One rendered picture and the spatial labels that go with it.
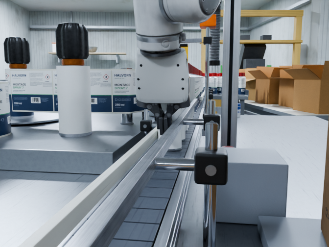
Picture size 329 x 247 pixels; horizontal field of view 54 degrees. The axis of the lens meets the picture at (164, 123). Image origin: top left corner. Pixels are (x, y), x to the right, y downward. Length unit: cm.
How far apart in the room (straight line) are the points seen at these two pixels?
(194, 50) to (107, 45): 242
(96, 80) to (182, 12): 64
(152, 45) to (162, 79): 7
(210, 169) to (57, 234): 14
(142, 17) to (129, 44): 875
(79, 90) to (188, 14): 46
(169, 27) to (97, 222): 43
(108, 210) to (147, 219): 19
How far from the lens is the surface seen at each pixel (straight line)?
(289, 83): 305
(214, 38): 108
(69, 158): 73
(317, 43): 574
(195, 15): 50
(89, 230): 17
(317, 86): 256
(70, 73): 88
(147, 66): 59
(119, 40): 933
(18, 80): 124
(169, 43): 56
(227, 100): 95
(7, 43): 128
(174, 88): 60
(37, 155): 77
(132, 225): 36
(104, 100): 110
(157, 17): 55
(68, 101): 89
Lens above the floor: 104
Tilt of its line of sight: 8 degrees down
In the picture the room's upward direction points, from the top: straight up
